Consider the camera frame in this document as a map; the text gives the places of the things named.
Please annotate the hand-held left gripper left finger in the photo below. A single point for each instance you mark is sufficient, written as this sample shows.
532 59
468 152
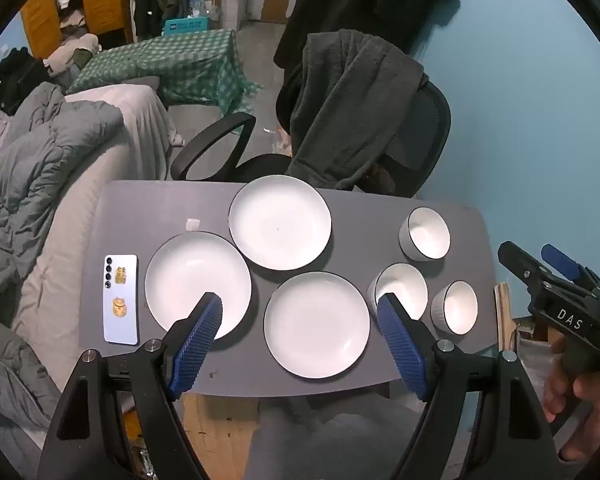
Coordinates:
195 347

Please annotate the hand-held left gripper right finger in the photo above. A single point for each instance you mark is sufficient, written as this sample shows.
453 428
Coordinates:
402 347

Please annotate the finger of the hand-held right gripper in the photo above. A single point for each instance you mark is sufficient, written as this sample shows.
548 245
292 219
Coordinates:
560 259
522 267

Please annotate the white bowl with black rim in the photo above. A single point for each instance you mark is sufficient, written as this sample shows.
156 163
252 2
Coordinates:
427 235
457 307
402 285

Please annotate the white plate with black rim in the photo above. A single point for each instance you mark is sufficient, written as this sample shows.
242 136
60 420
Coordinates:
315 325
280 222
190 275

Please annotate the person's right hand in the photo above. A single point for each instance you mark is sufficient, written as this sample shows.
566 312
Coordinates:
595 410

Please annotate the wooden board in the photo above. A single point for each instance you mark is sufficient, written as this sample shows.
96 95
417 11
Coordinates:
504 315

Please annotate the clear plastic bag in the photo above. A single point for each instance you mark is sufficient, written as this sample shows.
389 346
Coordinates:
532 360

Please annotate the white smartphone with gold stickers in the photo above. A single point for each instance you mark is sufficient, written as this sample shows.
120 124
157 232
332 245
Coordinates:
128 285

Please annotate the person's grey trousers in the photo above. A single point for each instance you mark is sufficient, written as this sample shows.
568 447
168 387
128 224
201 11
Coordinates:
340 440

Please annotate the small white paper scrap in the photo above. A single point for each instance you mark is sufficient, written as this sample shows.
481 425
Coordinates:
193 224

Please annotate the black mesh office chair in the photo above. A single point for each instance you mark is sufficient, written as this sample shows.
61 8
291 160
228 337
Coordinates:
430 125

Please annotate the orange wrapper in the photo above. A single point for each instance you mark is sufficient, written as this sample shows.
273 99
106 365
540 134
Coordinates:
282 140

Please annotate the beige bed sheet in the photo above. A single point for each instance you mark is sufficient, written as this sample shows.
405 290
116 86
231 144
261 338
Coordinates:
130 125

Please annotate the grey quilted comforter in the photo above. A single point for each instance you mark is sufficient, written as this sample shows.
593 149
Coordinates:
45 160

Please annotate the dark grey fleece robe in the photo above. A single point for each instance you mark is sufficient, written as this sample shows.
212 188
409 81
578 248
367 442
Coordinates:
345 100

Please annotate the grey pillow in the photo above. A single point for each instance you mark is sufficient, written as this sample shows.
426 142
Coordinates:
142 82

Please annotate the green checkered cloth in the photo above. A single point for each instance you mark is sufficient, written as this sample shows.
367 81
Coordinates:
180 55

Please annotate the beige clothes pile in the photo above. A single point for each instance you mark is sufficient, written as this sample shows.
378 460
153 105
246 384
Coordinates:
72 52

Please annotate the black clothing pile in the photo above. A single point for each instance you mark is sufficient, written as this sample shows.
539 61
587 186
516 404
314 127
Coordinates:
15 75

